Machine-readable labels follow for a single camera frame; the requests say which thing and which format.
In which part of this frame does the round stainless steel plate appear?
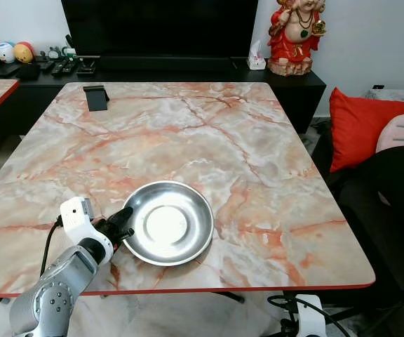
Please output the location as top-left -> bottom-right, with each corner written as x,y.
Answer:
121,180 -> 215,266

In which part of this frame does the black television console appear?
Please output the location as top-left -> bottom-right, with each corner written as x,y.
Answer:
0,60 -> 327,138

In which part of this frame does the black phone stand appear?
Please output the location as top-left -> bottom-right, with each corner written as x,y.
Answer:
83,85 -> 110,112

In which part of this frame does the yellow and red plush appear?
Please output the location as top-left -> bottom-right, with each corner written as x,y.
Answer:
13,41 -> 36,64

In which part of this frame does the red cushion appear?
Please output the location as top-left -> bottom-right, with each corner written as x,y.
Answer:
328,87 -> 404,173

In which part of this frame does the grey side table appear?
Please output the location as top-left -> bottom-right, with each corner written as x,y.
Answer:
363,84 -> 404,105

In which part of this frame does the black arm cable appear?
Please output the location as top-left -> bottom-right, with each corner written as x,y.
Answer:
39,214 -> 64,278
267,293 -> 354,337

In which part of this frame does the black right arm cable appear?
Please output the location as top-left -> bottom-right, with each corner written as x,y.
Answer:
267,293 -> 354,337

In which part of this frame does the red laughing buddha statue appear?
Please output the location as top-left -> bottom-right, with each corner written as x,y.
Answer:
267,0 -> 327,77

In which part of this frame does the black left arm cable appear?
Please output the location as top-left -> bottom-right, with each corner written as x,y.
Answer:
39,214 -> 64,278

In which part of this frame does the black pouch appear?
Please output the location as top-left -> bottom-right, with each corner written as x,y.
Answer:
16,63 -> 41,81

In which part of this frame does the black table leg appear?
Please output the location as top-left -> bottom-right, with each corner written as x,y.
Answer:
209,290 -> 246,304

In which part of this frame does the white and blue plush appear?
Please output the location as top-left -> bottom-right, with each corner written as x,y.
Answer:
0,41 -> 16,64

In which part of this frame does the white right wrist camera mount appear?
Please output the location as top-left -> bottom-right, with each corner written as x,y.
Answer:
295,295 -> 327,337

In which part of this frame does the white tissue box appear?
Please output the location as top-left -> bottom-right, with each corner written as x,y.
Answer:
247,40 -> 267,70

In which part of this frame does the black sofa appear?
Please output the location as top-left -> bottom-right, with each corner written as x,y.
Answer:
311,126 -> 404,310

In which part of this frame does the black flat screen television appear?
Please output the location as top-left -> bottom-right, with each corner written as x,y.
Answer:
60,0 -> 260,58

